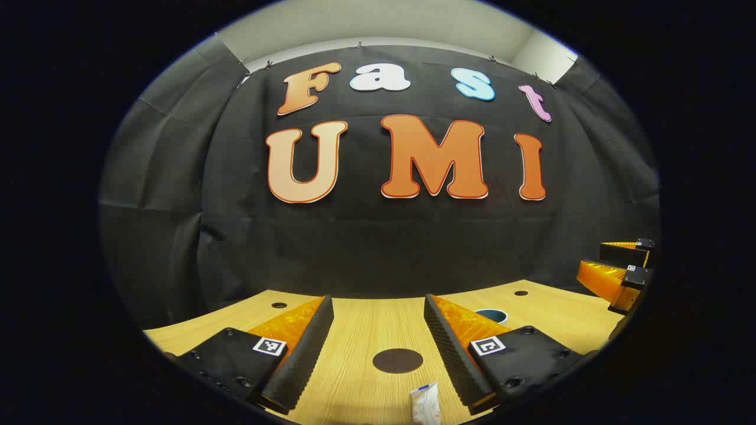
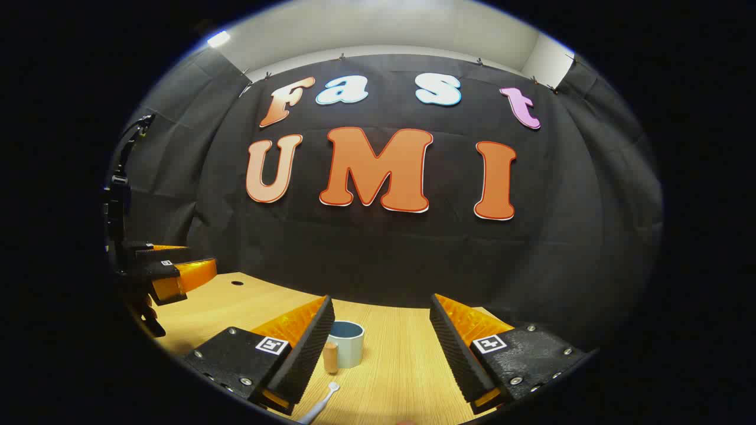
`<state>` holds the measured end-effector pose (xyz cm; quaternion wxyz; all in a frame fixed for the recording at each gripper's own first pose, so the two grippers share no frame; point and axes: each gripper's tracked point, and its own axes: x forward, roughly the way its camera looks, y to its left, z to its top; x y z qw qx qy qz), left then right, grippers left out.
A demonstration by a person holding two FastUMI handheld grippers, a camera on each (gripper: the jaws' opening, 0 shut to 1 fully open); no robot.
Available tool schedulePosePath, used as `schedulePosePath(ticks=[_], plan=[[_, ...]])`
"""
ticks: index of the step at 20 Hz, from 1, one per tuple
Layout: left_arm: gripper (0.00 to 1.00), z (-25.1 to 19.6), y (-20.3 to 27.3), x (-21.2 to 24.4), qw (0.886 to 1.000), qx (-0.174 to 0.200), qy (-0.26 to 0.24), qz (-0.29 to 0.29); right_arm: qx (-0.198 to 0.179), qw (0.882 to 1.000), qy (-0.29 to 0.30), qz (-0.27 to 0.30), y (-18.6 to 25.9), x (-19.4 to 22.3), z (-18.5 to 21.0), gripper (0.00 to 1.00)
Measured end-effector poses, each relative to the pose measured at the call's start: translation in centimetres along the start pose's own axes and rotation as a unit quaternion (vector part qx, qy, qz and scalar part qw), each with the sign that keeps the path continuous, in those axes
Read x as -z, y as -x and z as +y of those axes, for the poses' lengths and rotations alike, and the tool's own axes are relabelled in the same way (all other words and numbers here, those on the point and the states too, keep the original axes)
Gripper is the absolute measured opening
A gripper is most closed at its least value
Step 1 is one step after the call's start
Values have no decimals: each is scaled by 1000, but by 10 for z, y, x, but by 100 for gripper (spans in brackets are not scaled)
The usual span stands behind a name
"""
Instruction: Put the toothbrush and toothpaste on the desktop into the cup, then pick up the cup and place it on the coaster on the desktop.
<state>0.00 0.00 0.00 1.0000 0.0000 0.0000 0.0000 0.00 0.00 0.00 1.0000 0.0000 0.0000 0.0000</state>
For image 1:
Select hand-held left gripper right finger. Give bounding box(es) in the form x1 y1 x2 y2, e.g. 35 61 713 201
423 293 598 416

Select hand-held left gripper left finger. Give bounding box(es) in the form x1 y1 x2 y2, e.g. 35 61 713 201
162 295 335 415

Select white toothpaste tube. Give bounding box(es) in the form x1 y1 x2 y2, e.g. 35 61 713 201
410 382 442 425

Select dark round coaster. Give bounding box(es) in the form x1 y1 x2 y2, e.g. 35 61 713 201
372 348 424 375

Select wooden desktop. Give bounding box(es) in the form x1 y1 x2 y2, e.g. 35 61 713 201
144 280 627 425

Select black backdrop cloth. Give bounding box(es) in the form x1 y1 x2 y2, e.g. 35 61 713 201
99 37 661 331

